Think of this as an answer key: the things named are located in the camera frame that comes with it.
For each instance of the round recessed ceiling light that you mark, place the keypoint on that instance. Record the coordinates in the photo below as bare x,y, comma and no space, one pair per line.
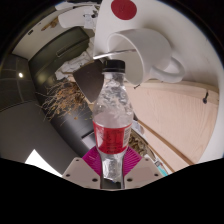
20,75

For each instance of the dried plant in dark pot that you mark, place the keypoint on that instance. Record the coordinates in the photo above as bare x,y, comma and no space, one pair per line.
89,80

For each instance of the flat round red coaster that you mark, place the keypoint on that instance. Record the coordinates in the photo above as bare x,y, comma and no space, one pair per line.
124,8

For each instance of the dried branch wooden sculpture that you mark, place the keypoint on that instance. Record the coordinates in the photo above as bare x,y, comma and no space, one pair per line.
138,143

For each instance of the beige wooden drawing board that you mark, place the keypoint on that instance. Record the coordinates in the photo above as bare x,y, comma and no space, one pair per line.
176,120

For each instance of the carved wooden figure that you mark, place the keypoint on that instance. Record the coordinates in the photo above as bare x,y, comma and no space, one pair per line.
50,24

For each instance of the clear red-labelled plastic bottle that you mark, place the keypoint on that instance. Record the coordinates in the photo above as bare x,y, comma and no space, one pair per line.
111,133

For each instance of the colourful painted sheet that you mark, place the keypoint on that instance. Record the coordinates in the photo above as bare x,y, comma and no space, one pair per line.
160,168

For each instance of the white ceramic mug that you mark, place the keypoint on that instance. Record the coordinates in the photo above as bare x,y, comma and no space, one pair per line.
150,50

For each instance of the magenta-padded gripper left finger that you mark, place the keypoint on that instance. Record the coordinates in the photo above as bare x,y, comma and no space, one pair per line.
79,171

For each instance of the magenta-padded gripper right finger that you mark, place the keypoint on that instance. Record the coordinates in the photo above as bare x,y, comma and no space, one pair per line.
145,171

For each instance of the large ceiling light panel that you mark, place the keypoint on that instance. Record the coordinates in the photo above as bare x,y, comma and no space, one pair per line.
40,161

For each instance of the metal spoon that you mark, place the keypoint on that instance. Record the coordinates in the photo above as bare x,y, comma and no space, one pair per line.
110,54

